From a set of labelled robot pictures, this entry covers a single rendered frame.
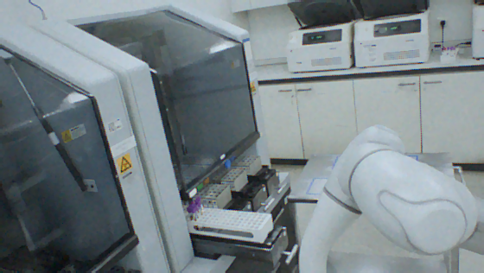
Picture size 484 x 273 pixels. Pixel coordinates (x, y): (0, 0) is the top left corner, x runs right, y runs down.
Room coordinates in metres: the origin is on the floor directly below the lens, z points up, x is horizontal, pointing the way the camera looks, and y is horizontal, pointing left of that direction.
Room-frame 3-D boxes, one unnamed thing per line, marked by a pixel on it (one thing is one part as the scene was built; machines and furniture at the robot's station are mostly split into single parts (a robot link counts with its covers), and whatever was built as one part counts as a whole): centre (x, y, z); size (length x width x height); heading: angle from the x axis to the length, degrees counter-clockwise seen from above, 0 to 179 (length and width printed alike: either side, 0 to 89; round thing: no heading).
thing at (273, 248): (1.31, 0.20, 0.78); 0.73 x 0.14 x 0.09; 60
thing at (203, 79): (1.62, 0.27, 1.28); 0.61 x 0.51 x 0.63; 150
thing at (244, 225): (1.24, 0.09, 0.83); 0.30 x 0.10 x 0.06; 60
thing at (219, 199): (1.43, 0.11, 0.85); 0.12 x 0.02 x 0.06; 150
